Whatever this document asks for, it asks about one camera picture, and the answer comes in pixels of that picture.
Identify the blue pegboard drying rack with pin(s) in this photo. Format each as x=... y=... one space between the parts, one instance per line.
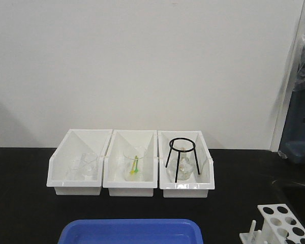
x=292 y=145

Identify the white test tube rack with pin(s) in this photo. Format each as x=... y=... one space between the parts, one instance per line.
x=280 y=225

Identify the black metal tripod stand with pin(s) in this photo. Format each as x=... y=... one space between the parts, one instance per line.
x=179 y=150

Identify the glass beaker with spatulas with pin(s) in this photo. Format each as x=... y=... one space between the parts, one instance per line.
x=129 y=153

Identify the white storage bin middle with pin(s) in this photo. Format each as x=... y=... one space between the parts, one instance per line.
x=113 y=178

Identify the white storage bin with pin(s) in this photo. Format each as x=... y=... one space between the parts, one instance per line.
x=113 y=178
x=197 y=186
x=74 y=144

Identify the green plastic spatula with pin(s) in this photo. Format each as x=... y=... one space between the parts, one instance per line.
x=136 y=165

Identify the yellow plastic spatula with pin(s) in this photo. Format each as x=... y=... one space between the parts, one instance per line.
x=133 y=166

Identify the round glass flask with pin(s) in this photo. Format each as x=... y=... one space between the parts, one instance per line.
x=179 y=166

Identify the white storage bin right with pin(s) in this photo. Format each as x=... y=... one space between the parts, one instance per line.
x=197 y=186

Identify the small glass beaker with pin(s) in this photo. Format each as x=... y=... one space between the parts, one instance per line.
x=83 y=167

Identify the white storage bin left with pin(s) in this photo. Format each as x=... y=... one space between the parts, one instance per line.
x=74 y=144

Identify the blue plastic tray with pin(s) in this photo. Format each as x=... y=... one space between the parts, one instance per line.
x=131 y=231

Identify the black sink basin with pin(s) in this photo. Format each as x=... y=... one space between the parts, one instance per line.
x=292 y=193

